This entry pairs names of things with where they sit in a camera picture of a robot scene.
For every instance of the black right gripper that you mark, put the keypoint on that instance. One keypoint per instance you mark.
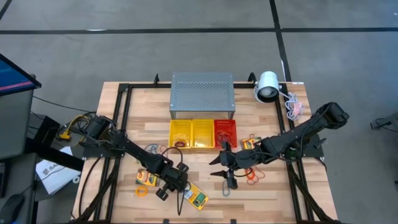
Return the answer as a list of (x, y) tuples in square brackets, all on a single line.
[(236, 160)]

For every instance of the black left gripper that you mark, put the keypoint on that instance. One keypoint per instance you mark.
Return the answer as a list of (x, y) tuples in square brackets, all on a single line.
[(175, 174)]

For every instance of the yellow Crayola crayon box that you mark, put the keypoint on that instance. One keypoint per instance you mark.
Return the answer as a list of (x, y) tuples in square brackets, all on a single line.
[(248, 143), (144, 180), (197, 199)]

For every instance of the blue rubber band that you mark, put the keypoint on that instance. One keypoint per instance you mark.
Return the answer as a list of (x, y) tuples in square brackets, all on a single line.
[(223, 190)]

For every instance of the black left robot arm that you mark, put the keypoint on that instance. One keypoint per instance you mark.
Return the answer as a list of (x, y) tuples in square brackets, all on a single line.
[(136, 151)]

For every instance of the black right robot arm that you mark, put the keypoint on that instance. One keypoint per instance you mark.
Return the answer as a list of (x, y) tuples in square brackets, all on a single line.
[(298, 137)]

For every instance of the yellow plastic slotted basket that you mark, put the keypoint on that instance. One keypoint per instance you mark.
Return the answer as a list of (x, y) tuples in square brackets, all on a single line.
[(203, 130), (180, 126)]

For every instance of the red plastic slotted basket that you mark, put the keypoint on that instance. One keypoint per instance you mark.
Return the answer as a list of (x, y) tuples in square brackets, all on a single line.
[(227, 124)]

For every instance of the teal rubber band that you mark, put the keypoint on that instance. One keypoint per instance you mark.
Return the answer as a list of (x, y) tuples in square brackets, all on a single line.
[(149, 145)]

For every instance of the grey perforated metal riser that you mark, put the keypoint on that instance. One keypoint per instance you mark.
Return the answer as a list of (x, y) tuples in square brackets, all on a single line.
[(202, 90)]

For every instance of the white spot lamp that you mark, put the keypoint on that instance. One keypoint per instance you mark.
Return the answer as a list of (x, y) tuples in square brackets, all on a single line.
[(267, 82)]

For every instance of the white tape roll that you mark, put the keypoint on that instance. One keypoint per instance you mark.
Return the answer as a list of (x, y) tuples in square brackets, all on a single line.
[(74, 180)]

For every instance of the white label sticker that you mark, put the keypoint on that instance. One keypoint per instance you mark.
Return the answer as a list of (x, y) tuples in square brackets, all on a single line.
[(297, 82)]

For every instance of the white paper sheet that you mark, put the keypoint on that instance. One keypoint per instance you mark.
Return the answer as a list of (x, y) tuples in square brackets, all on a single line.
[(56, 177)]

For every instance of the black floor stand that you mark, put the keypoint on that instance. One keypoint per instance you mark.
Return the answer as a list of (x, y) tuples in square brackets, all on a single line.
[(53, 155)]

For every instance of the black computer mouse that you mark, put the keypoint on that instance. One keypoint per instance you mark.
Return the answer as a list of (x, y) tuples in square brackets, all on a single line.
[(11, 208)]

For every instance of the grey chair base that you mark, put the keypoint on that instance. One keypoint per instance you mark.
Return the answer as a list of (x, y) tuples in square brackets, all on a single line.
[(388, 123)]

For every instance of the grey metal cabinet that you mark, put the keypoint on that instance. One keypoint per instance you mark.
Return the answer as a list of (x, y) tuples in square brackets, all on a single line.
[(15, 124)]

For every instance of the computer monitor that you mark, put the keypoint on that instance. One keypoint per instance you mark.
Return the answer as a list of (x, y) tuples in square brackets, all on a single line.
[(12, 77)]

